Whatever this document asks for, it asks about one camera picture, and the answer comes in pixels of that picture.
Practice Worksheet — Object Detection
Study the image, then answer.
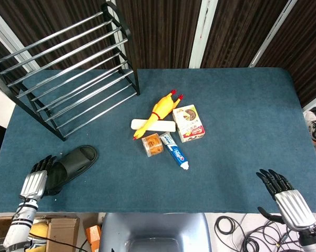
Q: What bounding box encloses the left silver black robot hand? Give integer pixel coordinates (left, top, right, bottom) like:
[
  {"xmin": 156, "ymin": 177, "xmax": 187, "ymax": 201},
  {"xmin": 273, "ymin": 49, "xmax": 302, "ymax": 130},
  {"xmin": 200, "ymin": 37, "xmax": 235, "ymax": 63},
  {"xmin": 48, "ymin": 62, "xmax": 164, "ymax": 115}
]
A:
[{"xmin": 18, "ymin": 154, "xmax": 62, "ymax": 203}]

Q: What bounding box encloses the white partition post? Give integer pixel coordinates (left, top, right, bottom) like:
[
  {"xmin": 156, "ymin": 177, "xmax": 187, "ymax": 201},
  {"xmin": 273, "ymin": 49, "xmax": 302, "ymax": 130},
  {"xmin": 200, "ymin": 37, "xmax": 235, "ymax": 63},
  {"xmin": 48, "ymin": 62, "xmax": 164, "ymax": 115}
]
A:
[
  {"xmin": 109, "ymin": 0, "xmax": 127, "ymax": 69},
  {"xmin": 0, "ymin": 5, "xmax": 40, "ymax": 72},
  {"xmin": 188, "ymin": 0, "xmax": 218, "ymax": 69},
  {"xmin": 248, "ymin": 0, "xmax": 298, "ymax": 68}
]

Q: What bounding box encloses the black chrome shoe rack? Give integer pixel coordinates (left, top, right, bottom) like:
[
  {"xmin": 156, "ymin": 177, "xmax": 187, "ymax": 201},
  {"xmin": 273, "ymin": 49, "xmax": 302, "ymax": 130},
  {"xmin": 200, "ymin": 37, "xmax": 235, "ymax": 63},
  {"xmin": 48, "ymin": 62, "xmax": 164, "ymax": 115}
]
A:
[{"xmin": 0, "ymin": 1, "xmax": 141, "ymax": 142}]

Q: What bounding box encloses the clear box of rubber bands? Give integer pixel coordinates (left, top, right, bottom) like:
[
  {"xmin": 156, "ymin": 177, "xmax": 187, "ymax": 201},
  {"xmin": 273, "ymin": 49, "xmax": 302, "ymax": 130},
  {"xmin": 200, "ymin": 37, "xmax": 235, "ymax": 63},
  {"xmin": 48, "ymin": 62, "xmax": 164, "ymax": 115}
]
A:
[{"xmin": 141, "ymin": 132, "xmax": 164, "ymax": 158}]

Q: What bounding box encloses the black cable tangle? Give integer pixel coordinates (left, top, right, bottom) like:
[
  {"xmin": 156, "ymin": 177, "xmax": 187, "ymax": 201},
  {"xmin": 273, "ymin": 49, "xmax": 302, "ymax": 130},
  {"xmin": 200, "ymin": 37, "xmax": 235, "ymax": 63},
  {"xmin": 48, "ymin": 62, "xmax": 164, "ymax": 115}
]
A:
[{"xmin": 236, "ymin": 214, "xmax": 305, "ymax": 252}]

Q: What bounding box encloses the white red snack box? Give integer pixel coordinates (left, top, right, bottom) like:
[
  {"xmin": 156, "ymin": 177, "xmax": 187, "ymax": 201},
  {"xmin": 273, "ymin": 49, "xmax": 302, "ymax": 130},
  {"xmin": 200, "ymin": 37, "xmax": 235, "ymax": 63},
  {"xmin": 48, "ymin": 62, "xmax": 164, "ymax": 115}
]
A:
[{"xmin": 172, "ymin": 104, "xmax": 207, "ymax": 143}]

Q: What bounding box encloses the orange block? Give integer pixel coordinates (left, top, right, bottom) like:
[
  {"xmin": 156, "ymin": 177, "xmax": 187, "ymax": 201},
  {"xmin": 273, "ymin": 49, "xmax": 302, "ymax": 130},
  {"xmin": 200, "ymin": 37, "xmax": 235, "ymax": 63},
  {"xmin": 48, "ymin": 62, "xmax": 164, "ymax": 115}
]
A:
[{"xmin": 85, "ymin": 225, "xmax": 102, "ymax": 251}]

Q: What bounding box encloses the brown cardboard box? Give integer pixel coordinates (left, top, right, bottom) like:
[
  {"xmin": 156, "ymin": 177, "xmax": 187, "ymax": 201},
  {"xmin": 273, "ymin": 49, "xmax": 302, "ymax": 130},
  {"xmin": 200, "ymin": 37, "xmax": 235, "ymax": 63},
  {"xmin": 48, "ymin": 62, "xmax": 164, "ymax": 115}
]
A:
[{"xmin": 0, "ymin": 215, "xmax": 80, "ymax": 252}]

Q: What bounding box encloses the yellow soft object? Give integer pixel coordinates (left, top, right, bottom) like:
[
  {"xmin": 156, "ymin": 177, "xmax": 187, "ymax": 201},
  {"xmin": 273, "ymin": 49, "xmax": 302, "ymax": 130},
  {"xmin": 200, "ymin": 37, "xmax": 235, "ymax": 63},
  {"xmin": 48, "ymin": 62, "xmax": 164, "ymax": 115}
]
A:
[{"xmin": 28, "ymin": 222, "xmax": 49, "ymax": 252}]

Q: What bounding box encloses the blue white toothpaste tube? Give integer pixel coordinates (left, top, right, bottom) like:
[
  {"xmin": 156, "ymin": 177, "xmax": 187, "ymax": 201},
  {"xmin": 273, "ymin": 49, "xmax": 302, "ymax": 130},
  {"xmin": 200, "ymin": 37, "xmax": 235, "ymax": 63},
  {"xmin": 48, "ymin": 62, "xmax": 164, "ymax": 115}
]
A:
[{"xmin": 159, "ymin": 132, "xmax": 190, "ymax": 171}]

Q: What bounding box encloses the black slipper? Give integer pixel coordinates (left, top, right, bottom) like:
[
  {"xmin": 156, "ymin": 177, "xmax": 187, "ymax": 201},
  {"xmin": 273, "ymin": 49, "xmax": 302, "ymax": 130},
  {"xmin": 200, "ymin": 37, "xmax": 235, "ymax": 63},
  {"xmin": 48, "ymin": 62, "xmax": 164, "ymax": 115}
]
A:
[{"xmin": 45, "ymin": 145, "xmax": 98, "ymax": 193}]

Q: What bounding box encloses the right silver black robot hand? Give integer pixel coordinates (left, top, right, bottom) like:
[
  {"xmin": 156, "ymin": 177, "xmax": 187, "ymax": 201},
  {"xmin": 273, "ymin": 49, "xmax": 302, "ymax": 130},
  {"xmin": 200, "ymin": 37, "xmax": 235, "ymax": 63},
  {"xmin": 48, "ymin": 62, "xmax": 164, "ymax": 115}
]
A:
[{"xmin": 256, "ymin": 169, "xmax": 316, "ymax": 232}]

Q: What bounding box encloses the black cable coil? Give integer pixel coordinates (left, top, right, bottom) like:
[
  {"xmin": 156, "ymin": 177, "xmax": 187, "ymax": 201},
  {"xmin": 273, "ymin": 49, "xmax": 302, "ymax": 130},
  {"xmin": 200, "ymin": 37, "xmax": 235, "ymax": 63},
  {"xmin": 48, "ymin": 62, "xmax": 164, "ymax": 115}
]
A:
[{"xmin": 215, "ymin": 215, "xmax": 243, "ymax": 235}]

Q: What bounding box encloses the yellow rubber chicken toy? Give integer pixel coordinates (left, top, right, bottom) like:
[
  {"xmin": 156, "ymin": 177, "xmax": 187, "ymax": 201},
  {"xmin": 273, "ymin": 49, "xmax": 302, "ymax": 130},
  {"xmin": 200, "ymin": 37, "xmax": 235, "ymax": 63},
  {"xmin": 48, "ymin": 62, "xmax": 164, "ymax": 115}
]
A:
[{"xmin": 132, "ymin": 89, "xmax": 185, "ymax": 141}]

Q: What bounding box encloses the blue felt table cover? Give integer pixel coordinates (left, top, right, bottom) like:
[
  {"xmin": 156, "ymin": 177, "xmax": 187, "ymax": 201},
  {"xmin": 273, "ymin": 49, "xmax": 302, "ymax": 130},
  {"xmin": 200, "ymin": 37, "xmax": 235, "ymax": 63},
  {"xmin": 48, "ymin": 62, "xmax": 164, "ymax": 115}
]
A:
[{"xmin": 0, "ymin": 67, "xmax": 316, "ymax": 214}]

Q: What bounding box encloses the white rectangular case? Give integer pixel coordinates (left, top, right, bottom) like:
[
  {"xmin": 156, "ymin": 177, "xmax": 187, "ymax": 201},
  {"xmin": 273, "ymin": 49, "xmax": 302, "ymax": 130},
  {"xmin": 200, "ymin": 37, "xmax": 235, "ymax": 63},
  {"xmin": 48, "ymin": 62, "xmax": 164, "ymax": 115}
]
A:
[{"xmin": 130, "ymin": 118, "xmax": 177, "ymax": 133}]

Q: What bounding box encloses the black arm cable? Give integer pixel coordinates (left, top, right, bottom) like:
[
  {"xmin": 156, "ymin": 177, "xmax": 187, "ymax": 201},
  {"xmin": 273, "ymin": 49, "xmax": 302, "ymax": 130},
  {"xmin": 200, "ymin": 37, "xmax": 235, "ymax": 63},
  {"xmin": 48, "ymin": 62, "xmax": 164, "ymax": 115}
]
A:
[{"xmin": 28, "ymin": 232, "xmax": 95, "ymax": 252}]

